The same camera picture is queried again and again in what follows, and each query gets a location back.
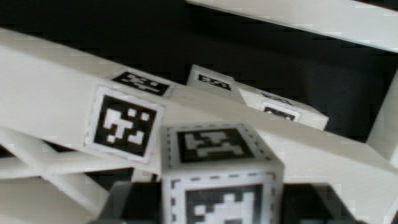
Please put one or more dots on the white tagged chair leg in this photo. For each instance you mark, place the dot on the white tagged chair leg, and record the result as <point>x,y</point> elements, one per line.
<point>283,107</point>

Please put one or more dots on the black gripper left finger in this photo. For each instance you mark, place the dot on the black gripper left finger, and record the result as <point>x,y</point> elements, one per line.
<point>132,206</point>

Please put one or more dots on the white tagged block front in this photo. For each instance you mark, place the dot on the white tagged block front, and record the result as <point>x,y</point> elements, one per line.
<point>212,82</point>

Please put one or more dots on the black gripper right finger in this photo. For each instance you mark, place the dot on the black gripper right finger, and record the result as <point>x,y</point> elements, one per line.
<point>313,205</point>

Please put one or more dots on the white chair back part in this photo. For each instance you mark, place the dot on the white chair back part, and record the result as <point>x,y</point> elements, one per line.
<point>50,78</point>

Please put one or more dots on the white tagged cube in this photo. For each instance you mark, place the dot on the white tagged cube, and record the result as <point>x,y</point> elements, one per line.
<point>220,175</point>

